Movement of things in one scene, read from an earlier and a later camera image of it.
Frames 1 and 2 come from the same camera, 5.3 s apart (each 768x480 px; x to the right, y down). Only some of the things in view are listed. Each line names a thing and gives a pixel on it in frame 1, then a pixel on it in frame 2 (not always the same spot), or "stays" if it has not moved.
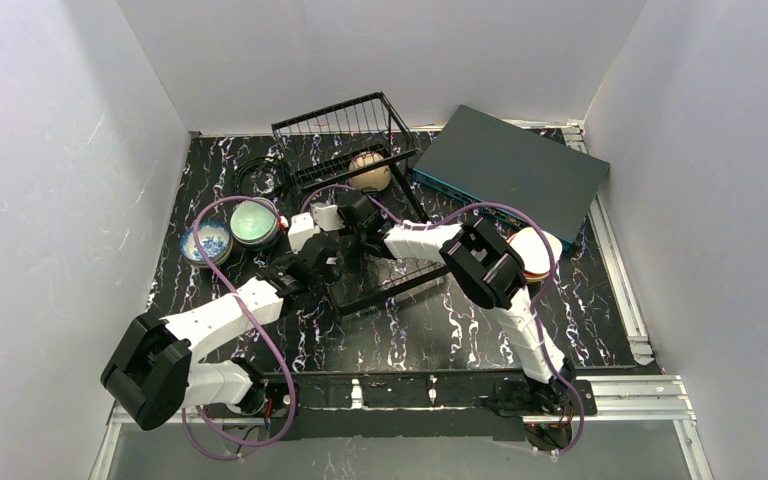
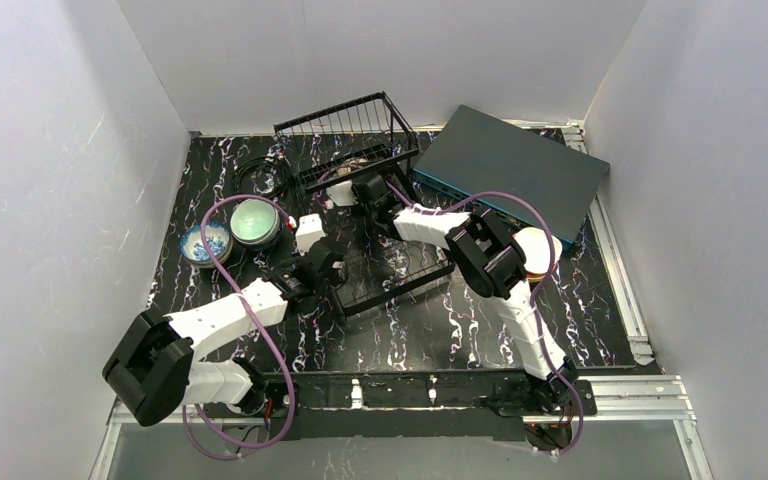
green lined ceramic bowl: (253, 223) stays
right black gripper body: (356, 216) -> (367, 187)
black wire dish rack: (341, 160) stays
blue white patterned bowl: (215, 238) stays
